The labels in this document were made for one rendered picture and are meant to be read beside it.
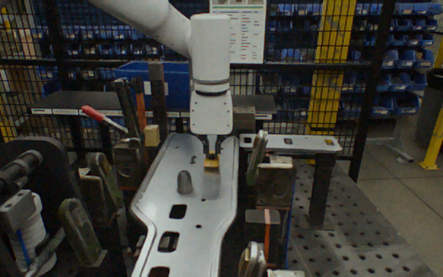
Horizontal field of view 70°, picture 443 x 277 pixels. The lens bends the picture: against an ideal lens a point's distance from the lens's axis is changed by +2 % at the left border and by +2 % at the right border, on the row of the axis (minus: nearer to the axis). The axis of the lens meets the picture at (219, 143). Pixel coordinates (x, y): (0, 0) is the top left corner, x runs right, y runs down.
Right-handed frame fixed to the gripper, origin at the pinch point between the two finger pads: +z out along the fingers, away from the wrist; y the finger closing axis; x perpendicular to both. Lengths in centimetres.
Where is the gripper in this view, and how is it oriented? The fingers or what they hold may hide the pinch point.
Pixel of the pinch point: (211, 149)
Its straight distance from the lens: 80.2
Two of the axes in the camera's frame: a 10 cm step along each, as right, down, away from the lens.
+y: 10.0, 0.3, -0.6
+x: 0.7, -4.2, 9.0
